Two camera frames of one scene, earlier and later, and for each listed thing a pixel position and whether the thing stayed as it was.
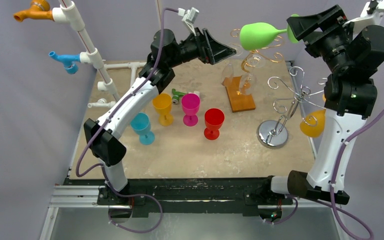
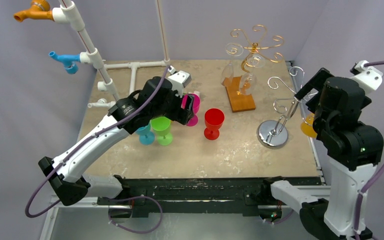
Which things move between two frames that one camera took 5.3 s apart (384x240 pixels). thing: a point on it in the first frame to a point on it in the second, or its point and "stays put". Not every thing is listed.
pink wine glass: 190,103 stays put
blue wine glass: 140,124 stays put
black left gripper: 209,50 to 179,114
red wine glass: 214,119 stays put
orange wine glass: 313,126 stays put
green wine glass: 255,35 to 161,127
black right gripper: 316,33 to 310,87
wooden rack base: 238,102 stays put
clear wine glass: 248,81 stays put
